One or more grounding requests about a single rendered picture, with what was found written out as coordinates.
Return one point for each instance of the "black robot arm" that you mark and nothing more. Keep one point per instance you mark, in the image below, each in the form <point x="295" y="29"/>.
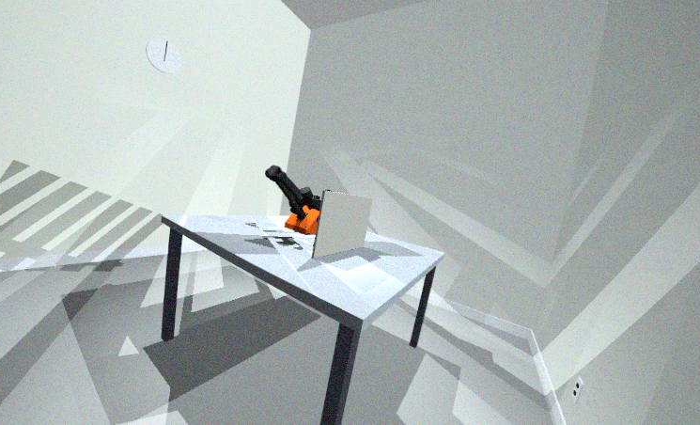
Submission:
<point x="297" y="198"/>

